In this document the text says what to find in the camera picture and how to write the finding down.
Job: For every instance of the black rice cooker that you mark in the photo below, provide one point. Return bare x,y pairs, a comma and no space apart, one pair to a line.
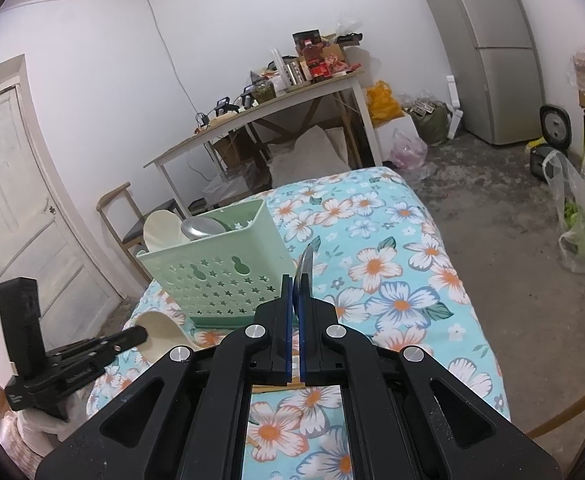
554,127

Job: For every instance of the wooden chair black seat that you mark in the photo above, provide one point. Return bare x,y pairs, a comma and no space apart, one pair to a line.
142,230

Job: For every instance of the green glass jar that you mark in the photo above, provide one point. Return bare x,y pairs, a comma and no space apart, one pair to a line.
265,91

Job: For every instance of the long wooden desk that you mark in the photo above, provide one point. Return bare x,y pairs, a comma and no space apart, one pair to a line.
272,110

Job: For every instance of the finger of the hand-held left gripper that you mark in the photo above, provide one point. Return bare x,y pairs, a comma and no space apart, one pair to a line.
130,337

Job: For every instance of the person's left hand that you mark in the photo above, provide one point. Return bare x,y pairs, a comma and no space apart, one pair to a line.
42,427

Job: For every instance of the white box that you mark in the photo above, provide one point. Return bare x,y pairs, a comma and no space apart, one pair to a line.
392,142

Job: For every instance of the cream plastic spoon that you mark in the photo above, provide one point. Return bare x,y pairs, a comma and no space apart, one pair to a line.
165,332
162,230

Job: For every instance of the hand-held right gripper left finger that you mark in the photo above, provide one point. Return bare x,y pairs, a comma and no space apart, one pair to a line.
288,330

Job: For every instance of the pink plastic bag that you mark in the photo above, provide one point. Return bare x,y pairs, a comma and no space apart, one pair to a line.
410,152

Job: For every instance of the metal spoon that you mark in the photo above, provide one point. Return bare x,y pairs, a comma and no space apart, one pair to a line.
306,270
202,228

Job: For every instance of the green perforated utensil holder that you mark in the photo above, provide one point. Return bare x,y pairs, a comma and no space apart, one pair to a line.
212,280

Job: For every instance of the white leaning carton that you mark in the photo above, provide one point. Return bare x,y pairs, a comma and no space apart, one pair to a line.
455,110

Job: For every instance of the silver refrigerator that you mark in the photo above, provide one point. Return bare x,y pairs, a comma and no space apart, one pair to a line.
497,50

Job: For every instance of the red bottle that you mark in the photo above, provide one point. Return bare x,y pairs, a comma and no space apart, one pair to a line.
315,62

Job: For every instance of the clear bag of vegetables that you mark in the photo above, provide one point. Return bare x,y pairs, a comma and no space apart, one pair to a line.
579,240

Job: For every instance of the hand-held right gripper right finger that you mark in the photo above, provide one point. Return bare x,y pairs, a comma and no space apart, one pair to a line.
304,350

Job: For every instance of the floral blue blanket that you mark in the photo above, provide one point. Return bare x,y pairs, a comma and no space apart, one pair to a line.
397,285

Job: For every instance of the white panel door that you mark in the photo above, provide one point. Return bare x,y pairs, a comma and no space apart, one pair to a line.
27,200

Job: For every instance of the yellow plastic bag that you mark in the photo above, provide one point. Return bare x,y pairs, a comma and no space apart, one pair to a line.
383,102

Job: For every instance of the beige sack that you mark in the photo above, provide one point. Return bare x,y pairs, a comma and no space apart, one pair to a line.
312,155

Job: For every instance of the green bag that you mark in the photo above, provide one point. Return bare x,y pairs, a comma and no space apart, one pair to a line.
430,122

